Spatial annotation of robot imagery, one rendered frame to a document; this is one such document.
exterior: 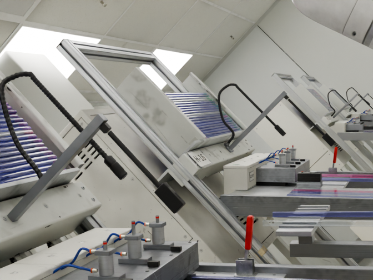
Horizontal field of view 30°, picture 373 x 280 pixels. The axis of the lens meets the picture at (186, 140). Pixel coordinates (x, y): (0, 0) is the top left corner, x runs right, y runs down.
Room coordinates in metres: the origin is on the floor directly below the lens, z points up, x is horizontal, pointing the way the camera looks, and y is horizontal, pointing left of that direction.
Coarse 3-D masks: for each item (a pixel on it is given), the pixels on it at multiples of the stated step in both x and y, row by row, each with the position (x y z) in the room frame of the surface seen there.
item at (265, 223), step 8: (264, 224) 1.44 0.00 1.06; (272, 224) 1.44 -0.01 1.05; (280, 224) 1.44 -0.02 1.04; (288, 224) 1.43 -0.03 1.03; (296, 224) 1.43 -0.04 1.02; (304, 224) 1.43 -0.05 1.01; (312, 224) 1.42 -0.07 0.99; (320, 224) 1.42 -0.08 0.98; (328, 224) 1.42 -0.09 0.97; (336, 224) 1.41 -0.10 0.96; (344, 224) 1.41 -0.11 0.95; (352, 224) 1.41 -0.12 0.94; (360, 224) 1.41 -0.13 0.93; (368, 224) 1.40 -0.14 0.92
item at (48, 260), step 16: (80, 240) 1.21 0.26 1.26; (96, 240) 1.20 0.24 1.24; (112, 240) 1.22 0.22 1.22; (32, 256) 1.09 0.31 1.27; (48, 256) 1.09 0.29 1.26; (64, 256) 1.08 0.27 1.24; (80, 256) 1.10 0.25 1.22; (96, 256) 1.16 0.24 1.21; (0, 272) 0.99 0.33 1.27; (16, 272) 0.98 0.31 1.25; (32, 272) 0.98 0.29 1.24; (48, 272) 1.00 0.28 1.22; (64, 272) 1.05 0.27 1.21
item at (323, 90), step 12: (312, 84) 6.85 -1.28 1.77; (324, 84) 6.98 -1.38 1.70; (324, 96) 6.85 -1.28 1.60; (336, 96) 6.98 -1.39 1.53; (336, 108) 6.85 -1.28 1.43; (348, 108) 7.42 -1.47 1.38; (348, 120) 6.86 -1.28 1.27; (360, 120) 7.19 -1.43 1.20; (372, 120) 7.21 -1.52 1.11; (348, 144) 6.94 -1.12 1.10; (372, 144) 6.86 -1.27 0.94; (348, 168) 7.64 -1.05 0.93
